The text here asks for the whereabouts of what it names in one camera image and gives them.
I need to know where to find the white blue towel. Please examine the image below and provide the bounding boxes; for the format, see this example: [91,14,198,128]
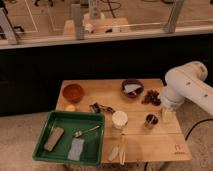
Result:
[124,84,140,93]

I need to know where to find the metal spoon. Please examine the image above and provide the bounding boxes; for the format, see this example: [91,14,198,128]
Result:
[73,125,100,138]

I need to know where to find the black cable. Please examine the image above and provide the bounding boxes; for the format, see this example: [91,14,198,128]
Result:
[185,118,213,141]

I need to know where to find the small dark metal cup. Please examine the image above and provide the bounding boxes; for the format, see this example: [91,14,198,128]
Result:
[144,114,158,129]

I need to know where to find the dark brown bowl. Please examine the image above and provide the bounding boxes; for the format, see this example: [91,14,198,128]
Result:
[121,79,144,98]

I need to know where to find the grey cloth piece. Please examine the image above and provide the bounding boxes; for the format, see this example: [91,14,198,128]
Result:
[68,138,84,161]

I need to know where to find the red orange bowl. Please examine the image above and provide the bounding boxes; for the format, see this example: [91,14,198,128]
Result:
[62,84,85,103]

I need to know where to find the dark dried fruit pile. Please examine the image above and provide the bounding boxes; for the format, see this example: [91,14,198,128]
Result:
[141,90,161,106]

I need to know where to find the small yellow ball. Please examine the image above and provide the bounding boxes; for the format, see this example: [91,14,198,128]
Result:
[65,104,76,112]

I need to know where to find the green plastic tray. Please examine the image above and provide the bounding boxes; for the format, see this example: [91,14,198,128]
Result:
[33,111,105,166]

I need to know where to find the wooden chopsticks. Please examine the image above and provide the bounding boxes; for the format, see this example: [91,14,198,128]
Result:
[119,134,126,165]

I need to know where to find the pale wooden spatula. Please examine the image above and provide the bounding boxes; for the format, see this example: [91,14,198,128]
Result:
[108,146,119,161]

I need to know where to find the black binder clip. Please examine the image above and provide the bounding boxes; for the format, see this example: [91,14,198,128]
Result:
[89,103,115,113]

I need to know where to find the grey metal post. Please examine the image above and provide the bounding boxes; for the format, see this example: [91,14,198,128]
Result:
[71,4,84,40]

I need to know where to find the wooden stand behind glass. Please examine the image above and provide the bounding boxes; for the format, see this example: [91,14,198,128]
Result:
[63,18,131,35]

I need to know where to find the white cup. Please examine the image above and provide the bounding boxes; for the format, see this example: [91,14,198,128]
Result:
[112,111,128,129]

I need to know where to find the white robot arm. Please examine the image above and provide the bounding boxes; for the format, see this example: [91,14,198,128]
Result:
[160,61,213,123]

